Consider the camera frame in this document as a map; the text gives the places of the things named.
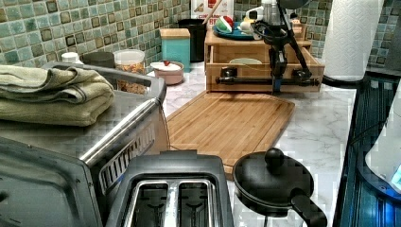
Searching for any green ceramic bowl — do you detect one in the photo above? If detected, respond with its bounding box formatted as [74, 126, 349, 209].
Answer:
[229, 58, 262, 64]

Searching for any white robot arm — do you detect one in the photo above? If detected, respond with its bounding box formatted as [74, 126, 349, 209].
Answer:
[246, 0, 314, 92]

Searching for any teal canister with wooden lid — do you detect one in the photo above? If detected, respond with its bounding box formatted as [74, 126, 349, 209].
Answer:
[160, 28, 190, 73]

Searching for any white-capped spice bottle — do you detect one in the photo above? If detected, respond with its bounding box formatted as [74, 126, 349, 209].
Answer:
[61, 52, 82, 64]

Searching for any pink bowl with white lid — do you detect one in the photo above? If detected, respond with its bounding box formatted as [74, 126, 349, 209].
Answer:
[150, 61, 183, 85]

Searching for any wooden spoon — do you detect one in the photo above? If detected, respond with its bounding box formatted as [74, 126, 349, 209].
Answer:
[202, 0, 222, 25]

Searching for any clear glass cereal jar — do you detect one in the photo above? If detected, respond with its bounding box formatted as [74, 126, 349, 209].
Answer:
[113, 49, 147, 95]

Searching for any toy peeled banana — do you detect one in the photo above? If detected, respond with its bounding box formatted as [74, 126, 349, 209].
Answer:
[239, 20, 253, 35]

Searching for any folded beige towel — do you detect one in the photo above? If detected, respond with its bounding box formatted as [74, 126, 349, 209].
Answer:
[1, 65, 114, 127]

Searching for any white paper towel roll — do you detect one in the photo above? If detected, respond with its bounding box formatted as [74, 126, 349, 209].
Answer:
[323, 0, 384, 82]

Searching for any stainless steel toaster oven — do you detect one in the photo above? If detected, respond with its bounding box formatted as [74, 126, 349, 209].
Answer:
[1, 62, 169, 227]

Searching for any black two-slot toaster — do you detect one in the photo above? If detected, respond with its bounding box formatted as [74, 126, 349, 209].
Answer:
[106, 150, 234, 227]

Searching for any dark grey cup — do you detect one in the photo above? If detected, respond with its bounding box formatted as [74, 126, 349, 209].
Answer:
[83, 51, 114, 68]

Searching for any wooden drawer with black handle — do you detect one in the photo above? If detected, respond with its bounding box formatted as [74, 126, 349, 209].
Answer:
[205, 63, 324, 93]

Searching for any oats box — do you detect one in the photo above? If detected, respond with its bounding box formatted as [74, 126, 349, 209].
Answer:
[190, 0, 235, 28]

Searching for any black paper towel holder base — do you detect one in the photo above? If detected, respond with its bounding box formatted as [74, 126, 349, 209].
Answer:
[323, 75, 369, 89]

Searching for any toy watermelon slice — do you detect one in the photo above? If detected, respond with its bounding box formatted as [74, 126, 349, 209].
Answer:
[215, 16, 234, 33]

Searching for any wooden drawer cabinet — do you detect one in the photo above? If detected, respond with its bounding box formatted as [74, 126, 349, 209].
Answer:
[204, 29, 319, 66]

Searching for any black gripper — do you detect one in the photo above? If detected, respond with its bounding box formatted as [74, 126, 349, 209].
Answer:
[269, 45, 288, 95]

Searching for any bamboo cutting board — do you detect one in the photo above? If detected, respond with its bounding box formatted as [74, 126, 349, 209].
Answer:
[167, 92, 295, 178]

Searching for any dark blue plate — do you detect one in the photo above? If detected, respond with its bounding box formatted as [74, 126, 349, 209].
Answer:
[212, 22, 254, 41]

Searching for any black utensil holder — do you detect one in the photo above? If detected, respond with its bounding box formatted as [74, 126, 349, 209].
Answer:
[178, 19, 207, 62]

